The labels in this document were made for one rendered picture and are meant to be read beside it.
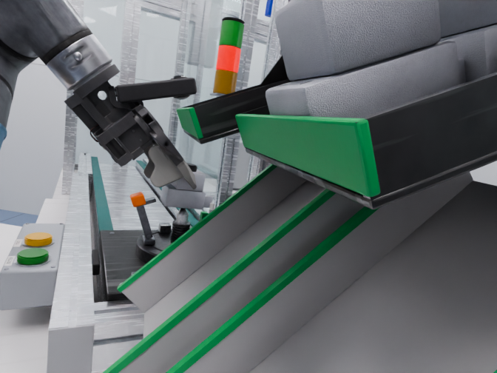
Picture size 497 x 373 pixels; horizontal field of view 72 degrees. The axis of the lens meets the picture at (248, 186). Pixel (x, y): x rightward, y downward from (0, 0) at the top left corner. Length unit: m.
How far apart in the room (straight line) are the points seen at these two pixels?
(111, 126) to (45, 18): 0.14
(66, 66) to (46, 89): 3.34
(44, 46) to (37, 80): 3.39
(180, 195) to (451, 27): 0.44
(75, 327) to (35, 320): 0.21
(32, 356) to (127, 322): 0.17
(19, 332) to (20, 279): 0.09
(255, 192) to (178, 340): 0.17
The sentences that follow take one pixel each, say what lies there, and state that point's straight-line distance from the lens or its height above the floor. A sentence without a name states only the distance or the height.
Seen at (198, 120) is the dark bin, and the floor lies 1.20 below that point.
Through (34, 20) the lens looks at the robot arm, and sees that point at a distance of 0.52.
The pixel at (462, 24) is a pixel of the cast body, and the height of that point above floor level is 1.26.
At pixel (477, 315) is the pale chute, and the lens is 0.22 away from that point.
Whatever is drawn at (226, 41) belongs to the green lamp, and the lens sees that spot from 0.78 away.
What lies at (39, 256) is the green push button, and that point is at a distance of 0.59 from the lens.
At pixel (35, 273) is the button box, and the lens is 0.58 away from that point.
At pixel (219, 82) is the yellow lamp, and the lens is 0.77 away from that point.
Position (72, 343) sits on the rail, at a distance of 0.46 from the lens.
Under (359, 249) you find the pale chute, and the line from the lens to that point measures 0.26.
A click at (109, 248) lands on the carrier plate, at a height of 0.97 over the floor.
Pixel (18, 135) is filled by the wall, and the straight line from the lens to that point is 4.02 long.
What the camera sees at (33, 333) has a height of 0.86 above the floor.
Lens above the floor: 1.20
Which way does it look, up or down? 10 degrees down
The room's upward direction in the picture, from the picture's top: 9 degrees clockwise
